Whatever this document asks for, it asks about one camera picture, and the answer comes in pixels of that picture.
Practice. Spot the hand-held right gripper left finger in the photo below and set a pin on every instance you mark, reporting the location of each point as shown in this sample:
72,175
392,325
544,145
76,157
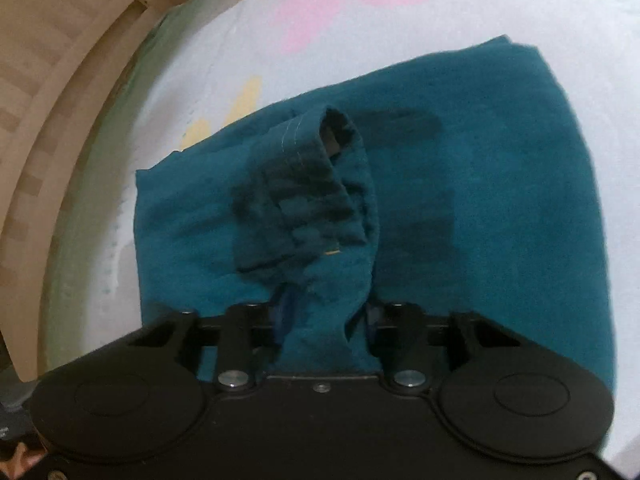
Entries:
286,310

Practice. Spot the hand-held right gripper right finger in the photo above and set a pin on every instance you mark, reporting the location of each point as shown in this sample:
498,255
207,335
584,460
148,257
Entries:
370,327

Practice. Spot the teal pants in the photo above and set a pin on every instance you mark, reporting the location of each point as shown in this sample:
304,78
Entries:
475,185

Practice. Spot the wooden headboard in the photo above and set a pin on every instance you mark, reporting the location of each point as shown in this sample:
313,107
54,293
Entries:
50,85

